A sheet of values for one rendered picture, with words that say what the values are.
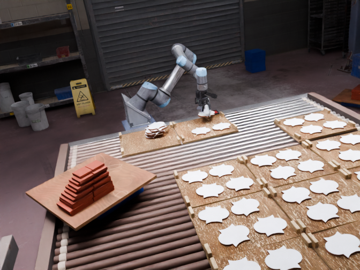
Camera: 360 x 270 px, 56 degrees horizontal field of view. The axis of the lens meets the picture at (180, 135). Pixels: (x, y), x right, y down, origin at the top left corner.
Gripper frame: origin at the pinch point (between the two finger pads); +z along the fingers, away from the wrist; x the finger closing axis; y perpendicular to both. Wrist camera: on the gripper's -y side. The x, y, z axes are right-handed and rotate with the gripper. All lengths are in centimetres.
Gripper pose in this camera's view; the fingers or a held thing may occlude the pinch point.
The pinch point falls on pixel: (206, 113)
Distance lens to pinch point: 262.1
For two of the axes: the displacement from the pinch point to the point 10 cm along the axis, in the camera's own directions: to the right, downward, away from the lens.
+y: -8.7, 2.8, -4.1
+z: 0.9, 9.0, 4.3
